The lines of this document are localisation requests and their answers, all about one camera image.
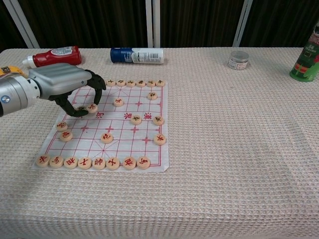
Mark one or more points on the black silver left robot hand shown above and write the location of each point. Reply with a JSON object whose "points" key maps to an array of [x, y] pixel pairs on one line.
{"points": [[59, 79]]}

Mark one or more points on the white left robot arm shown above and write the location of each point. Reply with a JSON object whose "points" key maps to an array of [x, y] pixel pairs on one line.
{"points": [[15, 94]]}

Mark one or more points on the paper chinese chess board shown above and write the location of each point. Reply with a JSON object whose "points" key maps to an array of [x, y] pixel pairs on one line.
{"points": [[124, 149]]}

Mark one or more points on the red ketchup squeeze bottle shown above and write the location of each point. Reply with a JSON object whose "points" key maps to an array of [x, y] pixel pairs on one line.
{"points": [[57, 56]]}

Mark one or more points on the yellow orange tool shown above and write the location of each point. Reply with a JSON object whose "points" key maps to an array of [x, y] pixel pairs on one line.
{"points": [[12, 71]]}

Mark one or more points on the blue white spray can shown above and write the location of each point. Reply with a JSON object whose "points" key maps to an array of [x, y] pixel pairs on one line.
{"points": [[137, 55]]}

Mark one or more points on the dark curtain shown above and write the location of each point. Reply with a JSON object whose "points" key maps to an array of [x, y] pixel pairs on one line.
{"points": [[199, 20]]}

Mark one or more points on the beige waffle tablecloth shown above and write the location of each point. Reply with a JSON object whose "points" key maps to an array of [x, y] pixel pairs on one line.
{"points": [[224, 149]]}

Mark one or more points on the small clear jar silver lid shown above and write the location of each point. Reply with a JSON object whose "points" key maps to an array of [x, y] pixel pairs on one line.
{"points": [[238, 61]]}

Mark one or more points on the green soda bottle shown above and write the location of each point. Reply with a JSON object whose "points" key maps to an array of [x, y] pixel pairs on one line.
{"points": [[307, 59]]}

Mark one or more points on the slanted white frame post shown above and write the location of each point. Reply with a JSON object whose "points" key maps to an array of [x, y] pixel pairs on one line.
{"points": [[242, 22], [23, 25]]}

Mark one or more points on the upright white frame post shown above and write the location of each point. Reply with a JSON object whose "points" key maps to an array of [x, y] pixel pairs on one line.
{"points": [[149, 22], [156, 22]]}

